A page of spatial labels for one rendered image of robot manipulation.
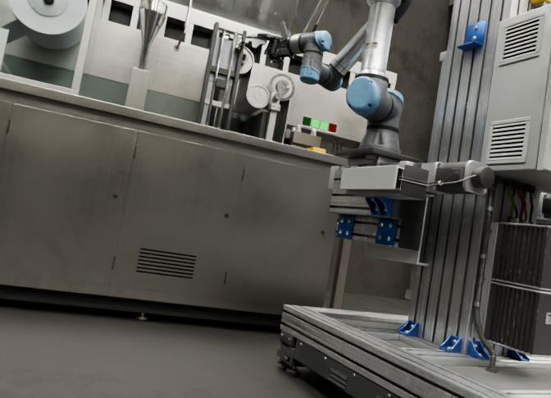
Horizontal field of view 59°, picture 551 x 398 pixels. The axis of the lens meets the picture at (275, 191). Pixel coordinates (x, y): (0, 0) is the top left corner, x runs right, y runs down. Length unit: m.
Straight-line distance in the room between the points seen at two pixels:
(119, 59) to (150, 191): 0.95
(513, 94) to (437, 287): 0.63
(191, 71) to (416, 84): 3.15
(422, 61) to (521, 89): 4.11
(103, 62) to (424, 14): 3.82
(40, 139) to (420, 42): 4.31
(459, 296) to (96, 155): 1.50
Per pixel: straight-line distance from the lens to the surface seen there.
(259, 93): 2.61
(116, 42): 2.89
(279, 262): 2.32
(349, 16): 5.13
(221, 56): 2.50
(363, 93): 1.64
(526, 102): 1.52
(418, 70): 5.55
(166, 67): 2.87
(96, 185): 2.16
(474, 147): 1.65
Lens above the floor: 0.49
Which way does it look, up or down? 4 degrees up
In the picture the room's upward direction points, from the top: 10 degrees clockwise
